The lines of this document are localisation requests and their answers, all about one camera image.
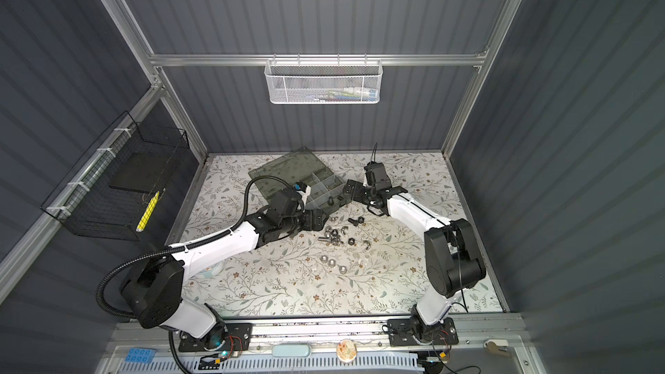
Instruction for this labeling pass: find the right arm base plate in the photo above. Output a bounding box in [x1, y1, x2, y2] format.
[382, 316, 459, 347]

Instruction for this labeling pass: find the blue block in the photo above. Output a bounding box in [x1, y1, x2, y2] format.
[125, 348, 156, 365]

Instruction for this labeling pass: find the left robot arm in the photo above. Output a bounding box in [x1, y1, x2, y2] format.
[119, 188, 328, 339]

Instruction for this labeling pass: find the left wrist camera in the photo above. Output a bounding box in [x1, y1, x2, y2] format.
[294, 182, 311, 198]

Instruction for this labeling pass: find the white wire mesh basket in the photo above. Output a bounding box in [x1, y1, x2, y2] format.
[264, 61, 384, 105]

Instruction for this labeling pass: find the black corrugated cable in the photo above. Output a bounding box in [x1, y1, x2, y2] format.
[95, 175, 294, 319]

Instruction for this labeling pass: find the floral table mat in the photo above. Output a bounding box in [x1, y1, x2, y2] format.
[182, 152, 503, 317]

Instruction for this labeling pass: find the grey compartment organizer box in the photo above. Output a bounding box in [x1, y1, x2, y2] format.
[249, 146, 349, 216]

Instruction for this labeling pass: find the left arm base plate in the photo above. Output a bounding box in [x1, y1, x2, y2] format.
[178, 323, 254, 355]

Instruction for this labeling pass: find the black wire basket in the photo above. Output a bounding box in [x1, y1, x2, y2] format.
[42, 114, 190, 242]

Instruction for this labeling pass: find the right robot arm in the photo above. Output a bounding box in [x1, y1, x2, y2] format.
[342, 161, 487, 327]

